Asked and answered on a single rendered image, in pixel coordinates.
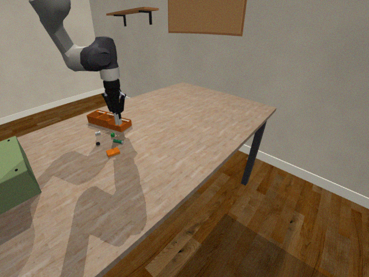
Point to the orange three-bin rack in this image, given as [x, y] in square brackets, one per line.
[106, 120]

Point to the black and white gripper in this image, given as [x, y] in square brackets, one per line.
[111, 97]

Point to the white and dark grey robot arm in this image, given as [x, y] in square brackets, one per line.
[101, 53]

